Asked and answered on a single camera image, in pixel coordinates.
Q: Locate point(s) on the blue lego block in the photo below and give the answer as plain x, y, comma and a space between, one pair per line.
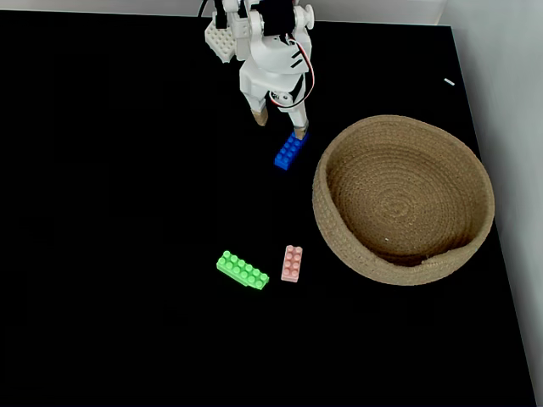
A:
289, 152

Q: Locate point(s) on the green lego block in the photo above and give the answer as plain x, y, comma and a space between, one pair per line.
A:
242, 270

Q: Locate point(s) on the pink lego block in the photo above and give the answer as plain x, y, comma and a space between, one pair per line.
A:
292, 265

